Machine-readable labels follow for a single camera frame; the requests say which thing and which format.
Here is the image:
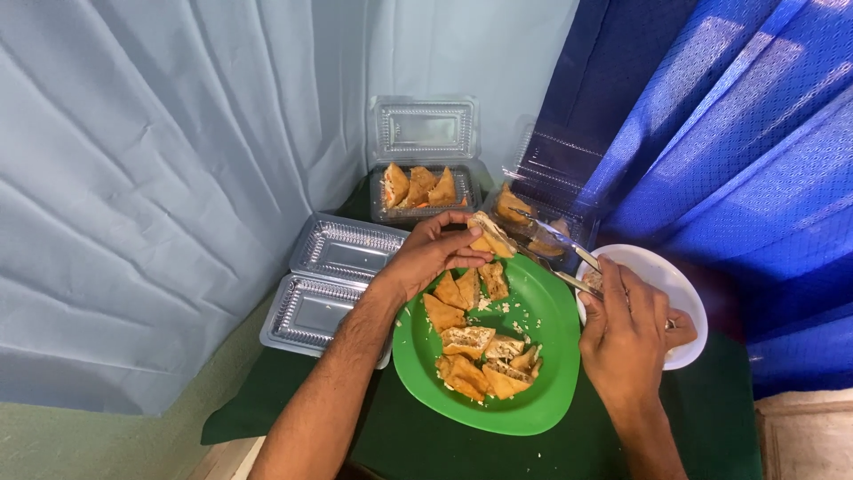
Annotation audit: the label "person's right hand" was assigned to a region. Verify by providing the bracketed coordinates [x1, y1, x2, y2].
[578, 256, 699, 405]

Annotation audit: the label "person's left hand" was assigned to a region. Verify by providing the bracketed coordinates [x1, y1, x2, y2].
[370, 211, 494, 307]

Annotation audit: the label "stuffed fried tofu piece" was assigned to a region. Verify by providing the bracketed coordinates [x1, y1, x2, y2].
[466, 211, 518, 260]
[428, 167, 458, 208]
[494, 185, 538, 226]
[381, 162, 411, 209]
[528, 219, 573, 258]
[400, 167, 438, 209]

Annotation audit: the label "metal tongs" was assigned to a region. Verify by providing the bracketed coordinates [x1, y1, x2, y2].
[508, 205, 679, 332]

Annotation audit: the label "white bowl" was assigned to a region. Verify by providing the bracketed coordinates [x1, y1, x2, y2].
[574, 243, 709, 372]

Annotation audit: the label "pile of fried tofu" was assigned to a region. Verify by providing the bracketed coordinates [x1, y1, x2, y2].
[423, 261, 544, 402]

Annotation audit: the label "green plastic plate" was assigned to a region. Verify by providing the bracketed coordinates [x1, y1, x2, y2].
[392, 252, 582, 437]

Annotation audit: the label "clear plastic clamshell container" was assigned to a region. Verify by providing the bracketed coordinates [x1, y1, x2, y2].
[367, 95, 485, 226]
[259, 212, 411, 371]
[490, 120, 605, 274]

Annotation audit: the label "scattered white filling crumbs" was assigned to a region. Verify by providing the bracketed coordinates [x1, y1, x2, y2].
[399, 293, 544, 349]

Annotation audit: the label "dark green tablecloth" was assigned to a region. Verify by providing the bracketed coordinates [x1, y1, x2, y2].
[200, 172, 765, 480]

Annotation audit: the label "bright blue textured curtain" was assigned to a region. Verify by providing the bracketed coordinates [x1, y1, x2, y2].
[580, 0, 853, 401]

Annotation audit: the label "light blue curtain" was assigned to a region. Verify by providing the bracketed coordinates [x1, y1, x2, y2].
[0, 0, 581, 417]

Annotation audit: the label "dark navy curtain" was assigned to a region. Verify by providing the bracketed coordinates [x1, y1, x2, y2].
[533, 0, 699, 201]

